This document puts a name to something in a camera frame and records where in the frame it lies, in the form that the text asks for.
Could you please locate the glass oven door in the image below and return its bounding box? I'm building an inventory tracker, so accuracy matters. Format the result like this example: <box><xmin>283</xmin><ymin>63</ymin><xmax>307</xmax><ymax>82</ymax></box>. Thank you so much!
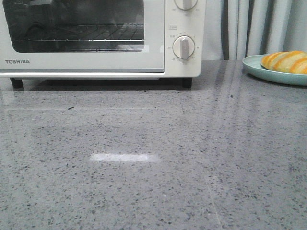
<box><xmin>0</xmin><ymin>0</ymin><xmax>165</xmax><ymax>73</ymax></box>

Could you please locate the striped golden croissant bread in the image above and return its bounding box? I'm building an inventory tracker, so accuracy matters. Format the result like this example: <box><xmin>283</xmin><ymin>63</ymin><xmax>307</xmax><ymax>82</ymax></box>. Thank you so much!
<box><xmin>260</xmin><ymin>51</ymin><xmax>307</xmax><ymax>74</ymax></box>

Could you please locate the black right oven foot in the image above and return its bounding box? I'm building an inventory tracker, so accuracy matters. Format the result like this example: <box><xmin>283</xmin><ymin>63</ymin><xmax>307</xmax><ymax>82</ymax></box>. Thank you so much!
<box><xmin>182</xmin><ymin>78</ymin><xmax>193</xmax><ymax>89</ymax></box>

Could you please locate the black oven foot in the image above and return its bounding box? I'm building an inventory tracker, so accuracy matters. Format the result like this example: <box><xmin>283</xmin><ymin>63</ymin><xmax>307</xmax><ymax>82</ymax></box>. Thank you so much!
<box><xmin>10</xmin><ymin>78</ymin><xmax>24</xmax><ymax>89</ymax></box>
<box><xmin>182</xmin><ymin>78</ymin><xmax>193</xmax><ymax>89</ymax></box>

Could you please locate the white Toshiba toaster oven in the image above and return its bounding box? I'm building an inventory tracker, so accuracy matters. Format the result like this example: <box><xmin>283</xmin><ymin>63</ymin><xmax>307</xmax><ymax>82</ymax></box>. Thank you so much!
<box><xmin>0</xmin><ymin>0</ymin><xmax>206</xmax><ymax>81</ymax></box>

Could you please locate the upper white oven knob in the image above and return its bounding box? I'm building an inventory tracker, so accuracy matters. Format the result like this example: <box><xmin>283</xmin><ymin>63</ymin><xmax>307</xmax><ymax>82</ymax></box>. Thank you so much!
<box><xmin>174</xmin><ymin>0</ymin><xmax>197</xmax><ymax>11</ymax></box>

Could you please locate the black left oven foot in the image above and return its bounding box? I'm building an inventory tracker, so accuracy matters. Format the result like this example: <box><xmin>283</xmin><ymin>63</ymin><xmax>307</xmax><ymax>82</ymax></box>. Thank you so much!
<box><xmin>10</xmin><ymin>78</ymin><xmax>24</xmax><ymax>89</ymax></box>

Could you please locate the lower white timer knob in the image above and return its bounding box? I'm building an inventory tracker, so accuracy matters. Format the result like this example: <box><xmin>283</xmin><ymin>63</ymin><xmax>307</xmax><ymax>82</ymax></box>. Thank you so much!
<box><xmin>173</xmin><ymin>36</ymin><xmax>195</xmax><ymax>60</ymax></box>

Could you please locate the teal round plate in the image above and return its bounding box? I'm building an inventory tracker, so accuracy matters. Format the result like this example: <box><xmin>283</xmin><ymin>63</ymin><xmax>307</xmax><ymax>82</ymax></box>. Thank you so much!
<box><xmin>242</xmin><ymin>55</ymin><xmax>307</xmax><ymax>86</ymax></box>

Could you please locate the light grey curtain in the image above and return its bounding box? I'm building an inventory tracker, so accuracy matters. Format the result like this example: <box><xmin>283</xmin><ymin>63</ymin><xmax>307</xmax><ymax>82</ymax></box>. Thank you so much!
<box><xmin>202</xmin><ymin>0</ymin><xmax>307</xmax><ymax>60</ymax></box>

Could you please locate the metal wire oven rack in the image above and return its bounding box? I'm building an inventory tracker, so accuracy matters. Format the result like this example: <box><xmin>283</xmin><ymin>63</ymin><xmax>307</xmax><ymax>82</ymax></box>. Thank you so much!
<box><xmin>11</xmin><ymin>23</ymin><xmax>145</xmax><ymax>53</ymax></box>

